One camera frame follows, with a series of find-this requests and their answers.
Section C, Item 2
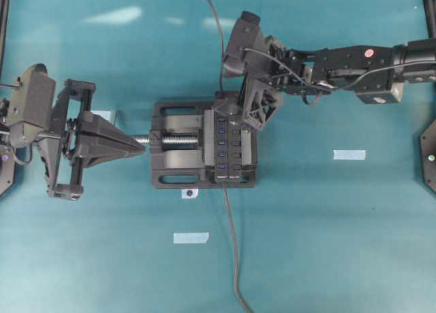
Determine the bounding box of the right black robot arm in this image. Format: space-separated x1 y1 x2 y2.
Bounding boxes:
213 38 435 131

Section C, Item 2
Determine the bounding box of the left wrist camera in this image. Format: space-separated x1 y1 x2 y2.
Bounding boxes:
6 63 56 148

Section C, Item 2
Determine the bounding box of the blue tape strip right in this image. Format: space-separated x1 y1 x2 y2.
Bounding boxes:
333 149 367 160

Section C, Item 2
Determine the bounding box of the blue tape strip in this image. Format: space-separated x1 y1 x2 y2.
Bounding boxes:
91 110 116 124
173 232 210 245
333 149 367 160

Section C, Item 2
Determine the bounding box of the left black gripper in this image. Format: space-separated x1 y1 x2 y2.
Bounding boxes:
36 79 146 200

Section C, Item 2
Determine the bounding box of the white sticker with black dot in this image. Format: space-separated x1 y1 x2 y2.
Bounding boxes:
181 189 199 199

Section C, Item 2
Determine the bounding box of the black multiport USB hub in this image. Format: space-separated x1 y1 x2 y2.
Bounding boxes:
213 90 247 183

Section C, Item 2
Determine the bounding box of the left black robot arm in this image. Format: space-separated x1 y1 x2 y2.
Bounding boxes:
1 74 145 200

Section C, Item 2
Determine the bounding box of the black frame post left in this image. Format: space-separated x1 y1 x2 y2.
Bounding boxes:
0 0 10 70

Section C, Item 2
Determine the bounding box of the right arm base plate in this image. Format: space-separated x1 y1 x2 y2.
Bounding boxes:
418 120 436 193

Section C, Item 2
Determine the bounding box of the steel vise lead screw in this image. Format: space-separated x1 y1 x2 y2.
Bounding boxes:
134 135 198 145

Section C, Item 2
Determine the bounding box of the black frame post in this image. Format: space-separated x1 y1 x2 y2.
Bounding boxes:
0 0 10 70
423 0 435 38

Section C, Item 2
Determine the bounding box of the black USB cable with plug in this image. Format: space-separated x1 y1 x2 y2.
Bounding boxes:
185 0 226 96

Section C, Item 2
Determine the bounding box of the black frame post right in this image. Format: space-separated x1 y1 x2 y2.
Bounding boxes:
423 0 435 38

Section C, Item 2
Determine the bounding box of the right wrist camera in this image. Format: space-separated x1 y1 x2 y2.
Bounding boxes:
223 11 268 78

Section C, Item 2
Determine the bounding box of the blue tape strip left upper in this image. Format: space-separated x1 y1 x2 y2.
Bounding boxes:
91 110 116 124

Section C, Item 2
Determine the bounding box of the grey hub power cable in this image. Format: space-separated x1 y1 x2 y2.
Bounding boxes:
223 181 255 313

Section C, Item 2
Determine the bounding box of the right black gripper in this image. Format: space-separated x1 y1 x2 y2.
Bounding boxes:
212 36 309 131

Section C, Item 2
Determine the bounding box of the black bench vise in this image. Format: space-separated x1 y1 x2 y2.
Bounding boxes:
149 102 258 189

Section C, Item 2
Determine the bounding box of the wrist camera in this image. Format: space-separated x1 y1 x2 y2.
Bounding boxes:
6 63 56 148
223 11 268 78

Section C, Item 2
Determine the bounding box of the blue tape strip bottom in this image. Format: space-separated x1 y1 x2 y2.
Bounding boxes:
173 232 210 245

